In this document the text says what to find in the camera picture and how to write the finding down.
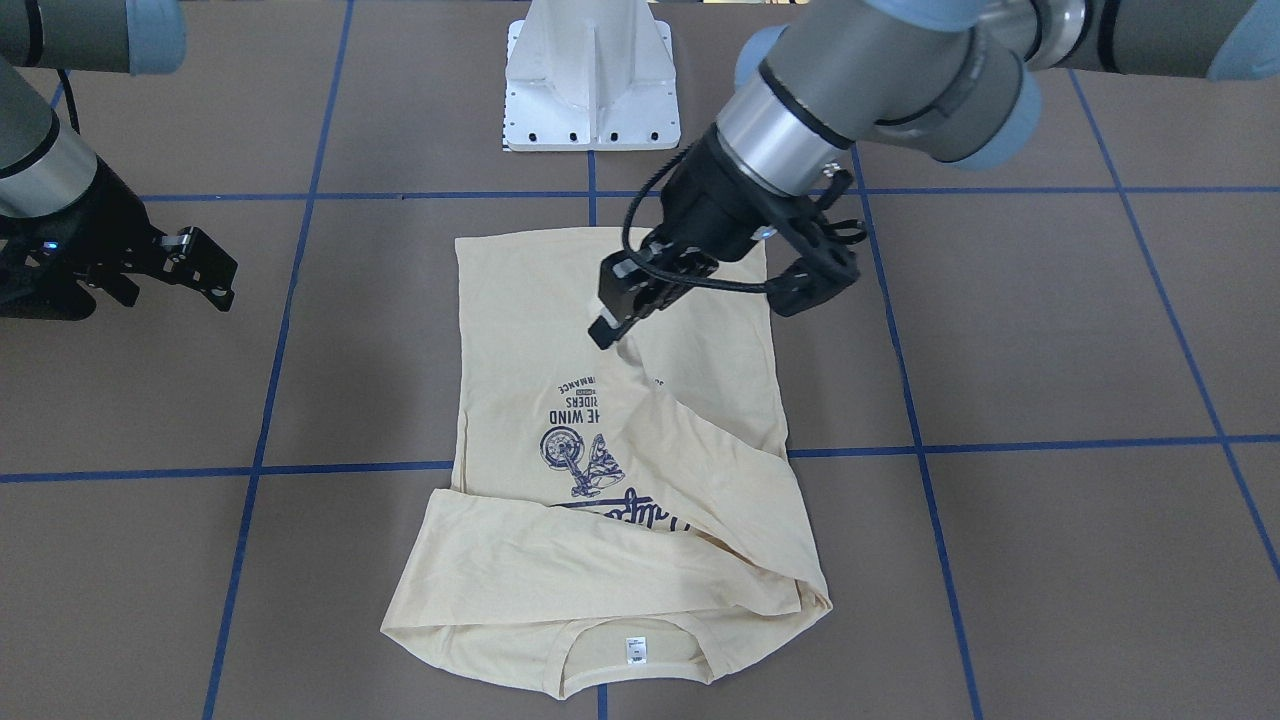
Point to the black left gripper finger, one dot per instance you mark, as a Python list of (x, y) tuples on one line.
[(620, 274), (620, 312)]

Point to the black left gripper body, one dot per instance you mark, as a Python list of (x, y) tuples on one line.
[(712, 203)]

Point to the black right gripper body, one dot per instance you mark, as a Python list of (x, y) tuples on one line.
[(108, 212)]

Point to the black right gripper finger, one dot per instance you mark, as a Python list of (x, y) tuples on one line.
[(193, 259)]

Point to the beige long-sleeve printed shirt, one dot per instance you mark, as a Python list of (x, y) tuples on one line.
[(615, 514)]

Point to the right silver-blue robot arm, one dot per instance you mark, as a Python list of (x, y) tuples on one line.
[(46, 164)]

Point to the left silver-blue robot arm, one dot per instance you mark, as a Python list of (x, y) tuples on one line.
[(953, 79)]

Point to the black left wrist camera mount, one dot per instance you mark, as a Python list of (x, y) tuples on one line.
[(826, 262)]

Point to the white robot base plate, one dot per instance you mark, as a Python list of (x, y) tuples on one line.
[(590, 76)]

